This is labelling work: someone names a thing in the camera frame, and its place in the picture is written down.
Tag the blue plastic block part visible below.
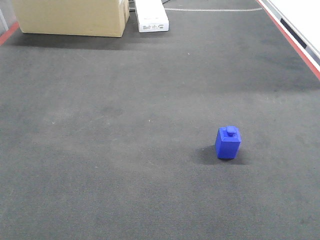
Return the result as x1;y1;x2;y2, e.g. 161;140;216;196
215;125;242;159

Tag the long white carton box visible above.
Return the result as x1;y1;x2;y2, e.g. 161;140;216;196
134;0;169;33

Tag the large cardboard box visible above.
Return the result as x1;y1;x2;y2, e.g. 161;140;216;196
12;0;130;38

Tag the white red edge rail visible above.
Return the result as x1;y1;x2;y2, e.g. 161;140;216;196
258;0;320;78

